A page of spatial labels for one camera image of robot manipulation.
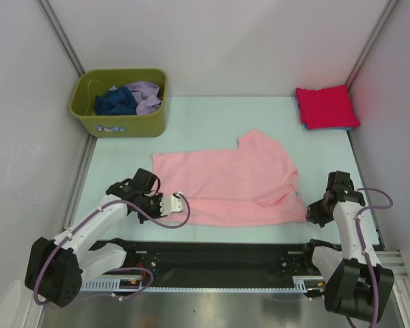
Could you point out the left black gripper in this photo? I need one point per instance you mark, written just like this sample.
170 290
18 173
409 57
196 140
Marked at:
156 197

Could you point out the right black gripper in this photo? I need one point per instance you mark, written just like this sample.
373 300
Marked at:
313 215

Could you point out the pink t shirt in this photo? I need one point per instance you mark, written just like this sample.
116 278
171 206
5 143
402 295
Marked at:
255 184

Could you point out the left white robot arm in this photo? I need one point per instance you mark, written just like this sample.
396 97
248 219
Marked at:
58 267

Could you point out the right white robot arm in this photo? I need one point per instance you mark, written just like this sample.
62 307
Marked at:
357 285

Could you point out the folded red t shirt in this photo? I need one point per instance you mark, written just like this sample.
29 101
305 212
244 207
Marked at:
327 107

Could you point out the olive green plastic bin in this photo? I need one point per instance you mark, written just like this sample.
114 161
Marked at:
96 83

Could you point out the dark blue t shirt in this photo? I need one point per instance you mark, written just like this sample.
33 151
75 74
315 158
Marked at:
116 102

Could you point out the lilac t shirt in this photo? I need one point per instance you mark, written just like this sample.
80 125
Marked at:
146 95

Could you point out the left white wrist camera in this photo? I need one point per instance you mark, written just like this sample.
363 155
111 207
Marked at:
172 203

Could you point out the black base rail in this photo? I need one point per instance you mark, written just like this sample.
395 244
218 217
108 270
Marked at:
228 260

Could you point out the white slotted cable duct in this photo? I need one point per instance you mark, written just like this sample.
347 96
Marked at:
133 283

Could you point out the right aluminium frame post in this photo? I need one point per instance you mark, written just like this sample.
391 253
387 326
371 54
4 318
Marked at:
379 27

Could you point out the aluminium frame post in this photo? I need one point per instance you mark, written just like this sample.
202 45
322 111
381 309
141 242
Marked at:
379 27
59 32

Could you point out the left aluminium frame post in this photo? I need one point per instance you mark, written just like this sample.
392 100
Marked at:
59 32

